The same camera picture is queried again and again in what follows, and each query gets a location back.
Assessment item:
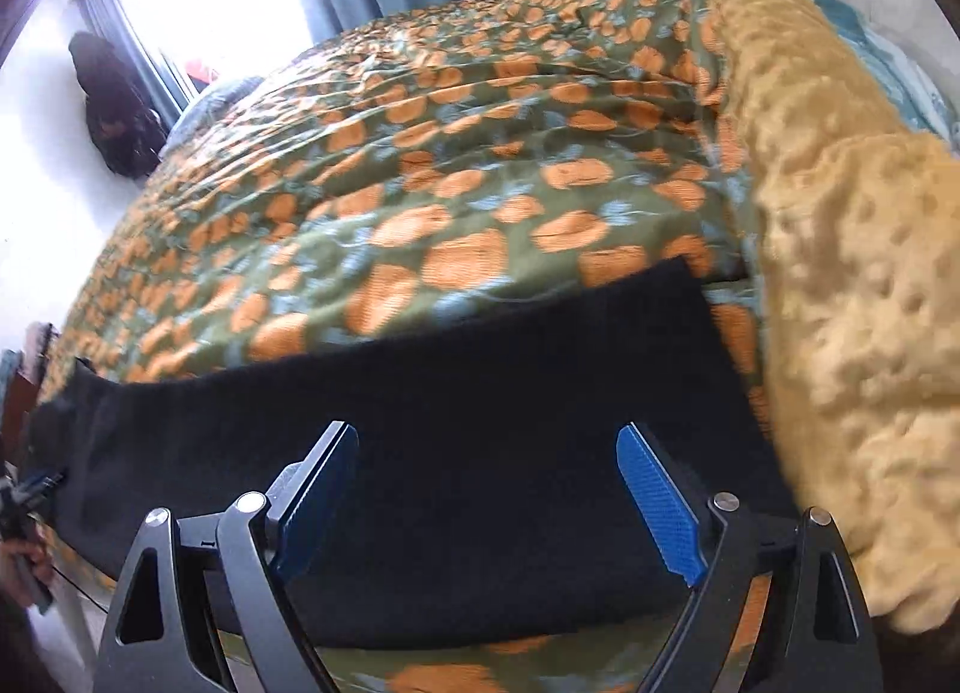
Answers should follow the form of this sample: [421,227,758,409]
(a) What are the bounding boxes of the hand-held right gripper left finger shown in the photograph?
[94,421,361,693]

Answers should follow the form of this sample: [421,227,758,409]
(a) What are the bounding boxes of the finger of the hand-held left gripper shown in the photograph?
[21,466,71,508]

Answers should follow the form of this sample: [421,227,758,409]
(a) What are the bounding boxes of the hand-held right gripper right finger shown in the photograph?
[613,421,884,693]

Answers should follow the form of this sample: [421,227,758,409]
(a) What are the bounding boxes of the black pants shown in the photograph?
[30,256,802,653]

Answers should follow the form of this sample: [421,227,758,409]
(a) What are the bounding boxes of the person's left hand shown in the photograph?
[0,539,57,595]

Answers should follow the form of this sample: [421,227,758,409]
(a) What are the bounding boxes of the dark wooden cabinet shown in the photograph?
[0,348,53,473]

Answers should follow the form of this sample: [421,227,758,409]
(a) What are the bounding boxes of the yellow dotted blanket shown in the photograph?
[694,0,960,635]

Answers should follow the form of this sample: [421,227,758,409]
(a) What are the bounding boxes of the orange floral green quilt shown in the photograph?
[34,0,781,693]

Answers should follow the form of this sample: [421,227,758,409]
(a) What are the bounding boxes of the dark red hanging coat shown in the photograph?
[67,31,170,181]

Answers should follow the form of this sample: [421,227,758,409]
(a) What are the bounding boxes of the blue striped pillow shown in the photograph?
[161,74,265,155]

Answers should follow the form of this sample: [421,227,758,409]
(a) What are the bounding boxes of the narrow blue curtain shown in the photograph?
[75,0,197,105]

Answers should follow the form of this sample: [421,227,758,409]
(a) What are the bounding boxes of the teal patterned pillow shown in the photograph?
[814,0,960,155]

